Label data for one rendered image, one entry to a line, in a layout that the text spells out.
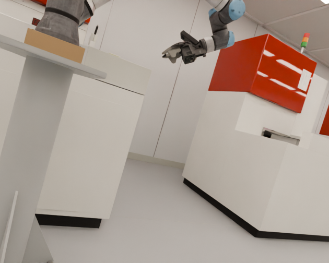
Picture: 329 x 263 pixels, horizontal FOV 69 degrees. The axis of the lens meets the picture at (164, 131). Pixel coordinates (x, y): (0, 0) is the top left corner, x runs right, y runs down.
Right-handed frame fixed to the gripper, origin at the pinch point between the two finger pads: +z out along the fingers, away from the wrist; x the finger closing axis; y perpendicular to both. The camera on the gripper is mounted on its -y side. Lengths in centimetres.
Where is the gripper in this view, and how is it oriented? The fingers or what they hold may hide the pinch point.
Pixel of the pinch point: (164, 53)
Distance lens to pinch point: 126.7
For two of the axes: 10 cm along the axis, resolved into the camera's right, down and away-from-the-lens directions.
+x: 0.6, 3.0, 9.5
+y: 2.7, 9.1, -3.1
